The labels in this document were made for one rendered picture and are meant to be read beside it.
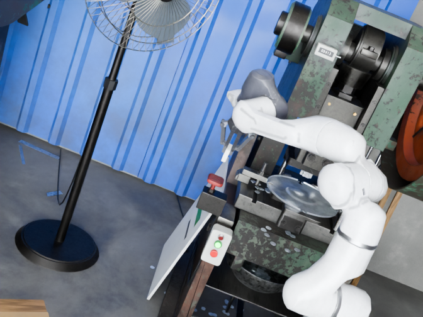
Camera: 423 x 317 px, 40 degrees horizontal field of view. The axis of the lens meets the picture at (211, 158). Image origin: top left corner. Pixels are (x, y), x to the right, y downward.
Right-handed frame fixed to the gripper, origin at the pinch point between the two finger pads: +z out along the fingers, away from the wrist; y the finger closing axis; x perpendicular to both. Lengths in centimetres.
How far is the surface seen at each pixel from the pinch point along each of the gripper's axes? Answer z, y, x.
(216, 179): 9.2, 0.5, -5.4
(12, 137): 133, -118, 74
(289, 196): 9.5, 27.9, 1.0
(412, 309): 125, 142, 64
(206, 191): 13.8, -1.4, -8.6
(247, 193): 19.3, 14.0, 3.3
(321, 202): 12.6, 41.4, 7.8
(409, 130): -4, 67, 49
